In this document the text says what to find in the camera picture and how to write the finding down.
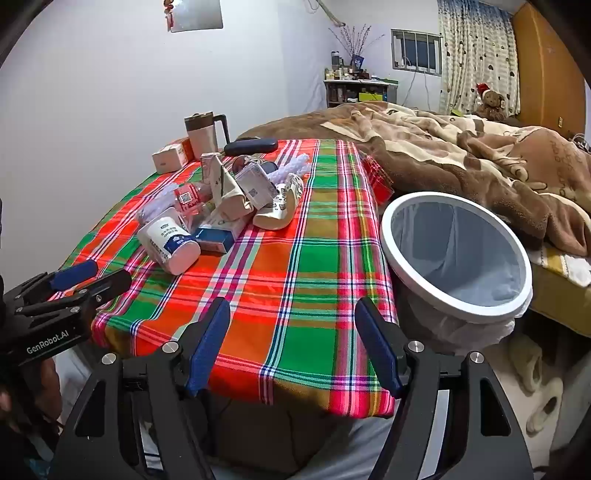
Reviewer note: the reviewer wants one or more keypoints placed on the white orange small box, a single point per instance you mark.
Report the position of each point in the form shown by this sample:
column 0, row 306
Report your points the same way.
column 171, row 157

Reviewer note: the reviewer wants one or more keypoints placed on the orange wooden wardrobe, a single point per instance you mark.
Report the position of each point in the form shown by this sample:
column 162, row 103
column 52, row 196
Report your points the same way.
column 549, row 69

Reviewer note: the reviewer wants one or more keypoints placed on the red checked bag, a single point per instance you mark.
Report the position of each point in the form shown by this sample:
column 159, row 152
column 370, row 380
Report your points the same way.
column 381, row 182

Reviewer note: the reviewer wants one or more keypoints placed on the white printed carton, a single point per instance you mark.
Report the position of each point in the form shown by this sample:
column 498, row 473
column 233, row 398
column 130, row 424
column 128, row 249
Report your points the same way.
column 256, row 184

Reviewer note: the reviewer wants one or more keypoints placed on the teddy bear with red hat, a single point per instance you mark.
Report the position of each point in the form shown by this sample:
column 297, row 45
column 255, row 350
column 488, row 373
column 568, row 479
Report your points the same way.
column 494, row 104

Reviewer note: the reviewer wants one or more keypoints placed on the group of toiletry bottles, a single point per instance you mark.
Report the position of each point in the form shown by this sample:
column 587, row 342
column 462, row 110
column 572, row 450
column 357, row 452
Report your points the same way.
column 344, row 71

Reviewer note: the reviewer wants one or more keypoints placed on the red hanging wall ornament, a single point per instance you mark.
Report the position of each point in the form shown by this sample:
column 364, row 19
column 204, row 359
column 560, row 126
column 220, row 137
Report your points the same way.
column 171, row 18

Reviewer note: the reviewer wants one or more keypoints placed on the spotted cream curtain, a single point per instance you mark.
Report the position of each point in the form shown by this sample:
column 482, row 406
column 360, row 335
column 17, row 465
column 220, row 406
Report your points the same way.
column 471, row 46

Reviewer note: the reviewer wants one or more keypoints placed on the dark glasses case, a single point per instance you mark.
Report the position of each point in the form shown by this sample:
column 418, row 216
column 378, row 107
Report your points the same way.
column 249, row 146

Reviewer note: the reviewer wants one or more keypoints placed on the vase with dry branches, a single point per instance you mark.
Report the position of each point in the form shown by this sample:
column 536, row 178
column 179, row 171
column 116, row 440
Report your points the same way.
column 356, row 60

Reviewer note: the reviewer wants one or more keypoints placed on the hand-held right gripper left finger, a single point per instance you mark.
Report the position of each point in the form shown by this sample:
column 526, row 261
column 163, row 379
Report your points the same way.
column 212, row 341

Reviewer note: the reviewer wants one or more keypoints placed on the cluttered wooden shelf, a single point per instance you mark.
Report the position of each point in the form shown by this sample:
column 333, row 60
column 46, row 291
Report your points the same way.
column 360, row 94

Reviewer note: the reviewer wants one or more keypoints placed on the red cartoon drink can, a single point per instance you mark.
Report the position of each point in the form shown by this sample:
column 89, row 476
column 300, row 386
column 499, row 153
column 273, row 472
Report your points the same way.
column 251, row 164

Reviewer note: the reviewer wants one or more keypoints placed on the pink white drink carton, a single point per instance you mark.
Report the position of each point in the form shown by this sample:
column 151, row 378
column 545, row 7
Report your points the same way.
column 210, row 168

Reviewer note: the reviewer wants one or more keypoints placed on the white round trash bin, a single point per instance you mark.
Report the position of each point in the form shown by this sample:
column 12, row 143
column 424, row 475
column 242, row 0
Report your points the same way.
column 466, row 314

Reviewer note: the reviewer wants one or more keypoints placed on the barred window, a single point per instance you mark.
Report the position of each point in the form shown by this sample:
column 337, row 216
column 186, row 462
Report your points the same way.
column 415, row 48

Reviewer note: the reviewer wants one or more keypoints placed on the brown patterned fleece blanket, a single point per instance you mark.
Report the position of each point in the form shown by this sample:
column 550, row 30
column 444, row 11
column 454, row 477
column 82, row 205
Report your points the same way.
column 438, row 152

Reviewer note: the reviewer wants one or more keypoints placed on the shiny wall panel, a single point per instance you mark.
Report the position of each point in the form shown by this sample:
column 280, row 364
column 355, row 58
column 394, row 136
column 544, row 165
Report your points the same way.
column 196, row 16

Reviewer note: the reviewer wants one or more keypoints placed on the small blue white box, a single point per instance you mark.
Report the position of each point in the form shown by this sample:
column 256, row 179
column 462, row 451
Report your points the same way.
column 214, row 240

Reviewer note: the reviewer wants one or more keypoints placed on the bed mattress yellow cover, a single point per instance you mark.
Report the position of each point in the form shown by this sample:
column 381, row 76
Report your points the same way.
column 563, row 295

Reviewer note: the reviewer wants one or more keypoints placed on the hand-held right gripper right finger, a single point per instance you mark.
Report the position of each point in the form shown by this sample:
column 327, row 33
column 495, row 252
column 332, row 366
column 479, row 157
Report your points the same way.
column 378, row 350

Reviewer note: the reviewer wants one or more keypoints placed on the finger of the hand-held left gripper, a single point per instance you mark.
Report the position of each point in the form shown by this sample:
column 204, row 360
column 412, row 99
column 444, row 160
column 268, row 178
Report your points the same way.
column 108, row 285
column 69, row 275

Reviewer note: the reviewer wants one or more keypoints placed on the patterned paper cup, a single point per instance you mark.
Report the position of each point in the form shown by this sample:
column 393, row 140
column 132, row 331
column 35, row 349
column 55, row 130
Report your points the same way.
column 277, row 207

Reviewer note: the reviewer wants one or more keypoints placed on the beige paper bag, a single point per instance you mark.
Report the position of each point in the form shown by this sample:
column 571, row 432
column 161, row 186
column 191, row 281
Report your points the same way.
column 231, row 198

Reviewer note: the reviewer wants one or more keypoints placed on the red green plaid tablecloth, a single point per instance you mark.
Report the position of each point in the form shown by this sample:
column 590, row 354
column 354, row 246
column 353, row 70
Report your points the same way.
column 300, row 300

